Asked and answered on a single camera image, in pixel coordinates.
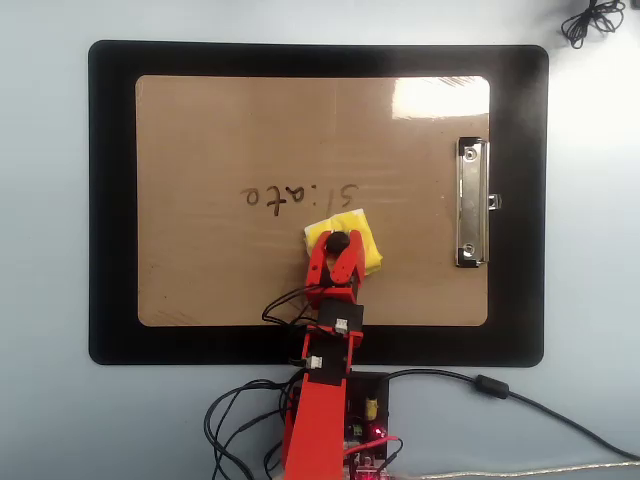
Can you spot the brown clipboard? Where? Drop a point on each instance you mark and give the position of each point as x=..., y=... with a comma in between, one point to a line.
x=250, y=125

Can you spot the yellow sponge with black knob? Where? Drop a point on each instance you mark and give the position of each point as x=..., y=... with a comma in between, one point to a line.
x=367, y=235

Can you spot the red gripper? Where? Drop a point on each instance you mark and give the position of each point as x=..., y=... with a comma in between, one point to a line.
x=330, y=292

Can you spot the silver metal clipboard clip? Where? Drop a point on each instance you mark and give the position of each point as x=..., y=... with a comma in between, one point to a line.
x=470, y=200

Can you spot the black mat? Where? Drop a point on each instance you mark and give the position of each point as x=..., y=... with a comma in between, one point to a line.
x=110, y=200

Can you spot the controller circuit board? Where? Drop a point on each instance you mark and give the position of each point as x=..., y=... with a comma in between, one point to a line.
x=372, y=450

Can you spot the red robot arm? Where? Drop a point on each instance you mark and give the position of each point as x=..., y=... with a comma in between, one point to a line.
x=320, y=425

